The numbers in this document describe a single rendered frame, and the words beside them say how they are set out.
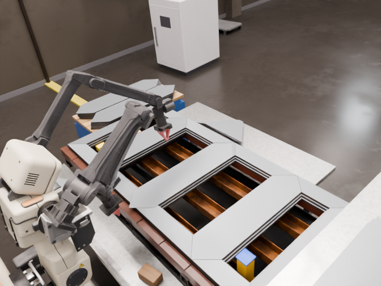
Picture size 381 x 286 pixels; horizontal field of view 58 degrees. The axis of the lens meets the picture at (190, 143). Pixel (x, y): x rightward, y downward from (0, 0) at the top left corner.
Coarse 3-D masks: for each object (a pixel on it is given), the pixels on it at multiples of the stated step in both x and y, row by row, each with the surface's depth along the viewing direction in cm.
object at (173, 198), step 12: (180, 132) 226; (192, 132) 225; (96, 144) 226; (156, 144) 217; (132, 156) 208; (120, 168) 203; (216, 168) 193; (252, 168) 192; (204, 180) 188; (180, 192) 180; (300, 192) 171; (168, 204) 175; (288, 204) 167; (312, 204) 167; (144, 216) 167; (276, 216) 161; (156, 228) 161; (264, 228) 157; (168, 240) 156; (252, 240) 153; (180, 252) 150; (192, 264) 146
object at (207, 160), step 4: (200, 152) 205; (204, 152) 204; (192, 156) 202; (196, 156) 202; (200, 156) 202; (204, 156) 201; (208, 156) 201; (200, 160) 199; (204, 160) 198; (208, 160) 198; (212, 160) 198; (216, 160) 197; (204, 164) 195; (208, 164) 195; (212, 164) 195; (216, 164) 194; (220, 164) 194; (212, 168) 192
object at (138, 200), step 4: (136, 192) 180; (132, 196) 178; (136, 196) 178; (140, 196) 178; (132, 200) 176; (136, 200) 176; (140, 200) 175; (144, 200) 175; (136, 204) 173; (140, 204) 173; (144, 204) 173; (148, 204) 173
